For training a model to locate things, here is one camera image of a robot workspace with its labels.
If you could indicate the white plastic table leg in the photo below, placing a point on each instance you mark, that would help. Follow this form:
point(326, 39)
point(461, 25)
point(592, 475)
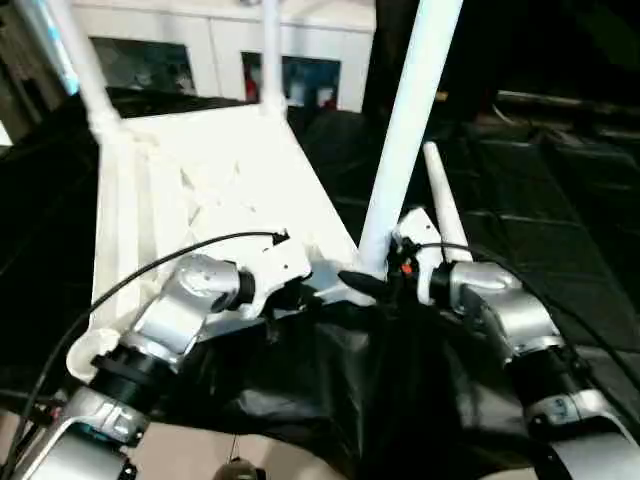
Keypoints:
point(92, 85)
point(272, 60)
point(405, 125)
point(445, 200)

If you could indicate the white plastic table top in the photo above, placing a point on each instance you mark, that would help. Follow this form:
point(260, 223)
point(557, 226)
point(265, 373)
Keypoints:
point(200, 165)

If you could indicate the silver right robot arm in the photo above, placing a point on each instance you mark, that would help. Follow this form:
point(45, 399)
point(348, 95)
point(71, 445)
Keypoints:
point(520, 310)

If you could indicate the black plastic mat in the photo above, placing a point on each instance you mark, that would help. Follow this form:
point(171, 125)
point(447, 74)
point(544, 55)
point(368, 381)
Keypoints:
point(325, 360)

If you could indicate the long grey metal bar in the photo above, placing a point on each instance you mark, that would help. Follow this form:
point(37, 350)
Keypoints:
point(550, 99)

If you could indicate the white cabinet with glass doors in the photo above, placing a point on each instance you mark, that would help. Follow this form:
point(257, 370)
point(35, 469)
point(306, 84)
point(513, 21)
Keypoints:
point(220, 35)

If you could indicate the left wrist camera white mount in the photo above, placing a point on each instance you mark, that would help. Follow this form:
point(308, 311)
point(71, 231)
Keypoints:
point(280, 265)

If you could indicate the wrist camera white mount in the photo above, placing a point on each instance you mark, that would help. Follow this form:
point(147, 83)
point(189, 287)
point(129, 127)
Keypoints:
point(422, 230)
point(280, 265)

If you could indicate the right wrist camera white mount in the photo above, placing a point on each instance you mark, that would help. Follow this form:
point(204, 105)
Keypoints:
point(422, 230)

